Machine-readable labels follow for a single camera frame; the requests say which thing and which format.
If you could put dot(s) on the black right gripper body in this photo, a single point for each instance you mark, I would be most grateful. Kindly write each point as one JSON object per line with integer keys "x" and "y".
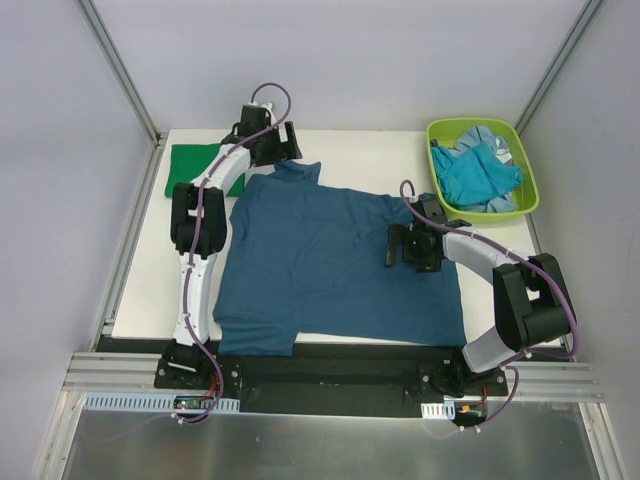
{"x": 394, "y": 245}

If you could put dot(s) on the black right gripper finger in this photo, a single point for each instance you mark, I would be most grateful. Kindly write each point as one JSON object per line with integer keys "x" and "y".
{"x": 398, "y": 235}
{"x": 393, "y": 257}

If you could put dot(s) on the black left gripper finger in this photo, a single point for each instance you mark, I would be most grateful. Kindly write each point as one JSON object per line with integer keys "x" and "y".
{"x": 282, "y": 152}
{"x": 291, "y": 137}

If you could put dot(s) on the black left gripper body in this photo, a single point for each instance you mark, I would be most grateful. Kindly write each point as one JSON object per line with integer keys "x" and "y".
{"x": 289, "y": 141}

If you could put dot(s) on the dark blue t shirt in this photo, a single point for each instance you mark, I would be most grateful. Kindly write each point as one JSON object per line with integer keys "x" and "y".
{"x": 307, "y": 258}

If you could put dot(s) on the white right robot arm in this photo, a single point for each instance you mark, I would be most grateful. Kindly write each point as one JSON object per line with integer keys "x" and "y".
{"x": 530, "y": 300}

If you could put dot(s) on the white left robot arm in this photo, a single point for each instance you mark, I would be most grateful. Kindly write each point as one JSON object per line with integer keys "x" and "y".
{"x": 198, "y": 230}

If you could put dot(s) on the folded green t shirt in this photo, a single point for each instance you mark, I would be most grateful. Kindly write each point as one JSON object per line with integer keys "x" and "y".
{"x": 188, "y": 162}

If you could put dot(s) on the teal t shirt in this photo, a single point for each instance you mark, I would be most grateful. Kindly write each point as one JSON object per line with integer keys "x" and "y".
{"x": 476, "y": 180}

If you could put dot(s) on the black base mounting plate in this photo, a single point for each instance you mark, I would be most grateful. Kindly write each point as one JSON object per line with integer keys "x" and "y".
{"x": 320, "y": 379}

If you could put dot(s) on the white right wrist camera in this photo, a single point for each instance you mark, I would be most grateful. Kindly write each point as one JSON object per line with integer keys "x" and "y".
{"x": 427, "y": 207}

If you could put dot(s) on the left aluminium frame post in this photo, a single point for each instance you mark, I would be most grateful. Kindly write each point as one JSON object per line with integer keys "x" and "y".
{"x": 103, "y": 38}

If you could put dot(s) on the aluminium frame post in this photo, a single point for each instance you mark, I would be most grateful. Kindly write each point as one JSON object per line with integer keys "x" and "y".
{"x": 583, "y": 21}
{"x": 103, "y": 38}

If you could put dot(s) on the right white cable duct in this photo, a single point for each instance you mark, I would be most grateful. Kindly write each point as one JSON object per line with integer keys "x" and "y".
{"x": 445, "y": 410}

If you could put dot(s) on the white cable duct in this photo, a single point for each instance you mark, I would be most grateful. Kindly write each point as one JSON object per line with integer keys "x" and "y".
{"x": 158, "y": 403}
{"x": 445, "y": 410}

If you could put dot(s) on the right aluminium frame post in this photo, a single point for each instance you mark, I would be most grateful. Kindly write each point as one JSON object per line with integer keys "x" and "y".
{"x": 583, "y": 21}

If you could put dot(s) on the front aluminium frame rail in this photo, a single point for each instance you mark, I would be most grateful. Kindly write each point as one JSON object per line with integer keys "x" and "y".
{"x": 133, "y": 372}

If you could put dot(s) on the left white cable duct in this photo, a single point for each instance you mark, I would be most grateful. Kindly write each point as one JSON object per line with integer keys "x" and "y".
{"x": 158, "y": 403}

